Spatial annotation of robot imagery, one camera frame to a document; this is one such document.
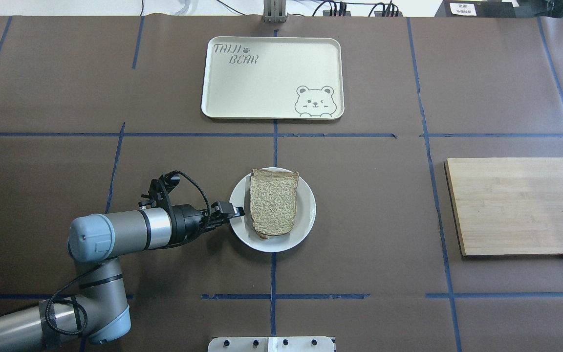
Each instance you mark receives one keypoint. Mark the wooden cutting board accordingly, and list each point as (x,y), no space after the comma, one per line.
(507,205)

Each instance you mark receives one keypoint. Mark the black power strip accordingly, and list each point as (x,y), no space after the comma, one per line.
(333,8)

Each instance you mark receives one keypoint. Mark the white pedestal column base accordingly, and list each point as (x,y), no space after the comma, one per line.
(273,344)

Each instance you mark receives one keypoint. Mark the cream bear tray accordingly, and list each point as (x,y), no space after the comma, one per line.
(279,78)

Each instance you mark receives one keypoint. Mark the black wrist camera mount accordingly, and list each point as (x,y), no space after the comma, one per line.
(158,192)

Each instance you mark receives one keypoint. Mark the black box with label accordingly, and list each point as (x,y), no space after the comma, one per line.
(475,8)

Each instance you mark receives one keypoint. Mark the white round plate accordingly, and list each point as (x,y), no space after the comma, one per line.
(304,219)

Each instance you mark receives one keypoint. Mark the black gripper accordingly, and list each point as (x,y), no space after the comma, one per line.
(185,224)

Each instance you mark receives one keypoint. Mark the brown bread slice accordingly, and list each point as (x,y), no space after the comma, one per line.
(273,202)

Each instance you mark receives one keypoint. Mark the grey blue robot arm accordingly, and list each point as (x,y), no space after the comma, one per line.
(100,310)

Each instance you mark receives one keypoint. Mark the aluminium frame post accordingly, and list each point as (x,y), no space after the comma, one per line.
(274,11)

